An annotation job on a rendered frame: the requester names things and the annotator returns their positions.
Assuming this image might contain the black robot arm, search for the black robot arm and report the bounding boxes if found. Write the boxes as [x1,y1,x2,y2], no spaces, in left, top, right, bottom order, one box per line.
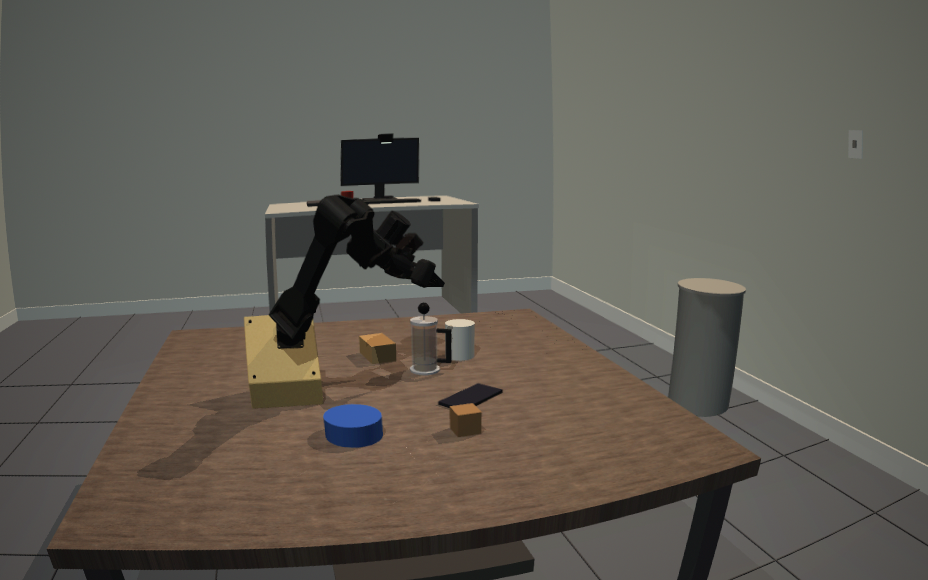
[269,194,423,349]

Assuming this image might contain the grey cylinder with cream top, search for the grey cylinder with cream top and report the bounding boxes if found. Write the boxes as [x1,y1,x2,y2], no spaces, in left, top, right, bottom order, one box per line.
[445,319,475,360]

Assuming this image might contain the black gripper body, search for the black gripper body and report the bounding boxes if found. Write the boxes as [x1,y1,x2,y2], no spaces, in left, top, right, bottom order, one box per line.
[380,247,436,288]

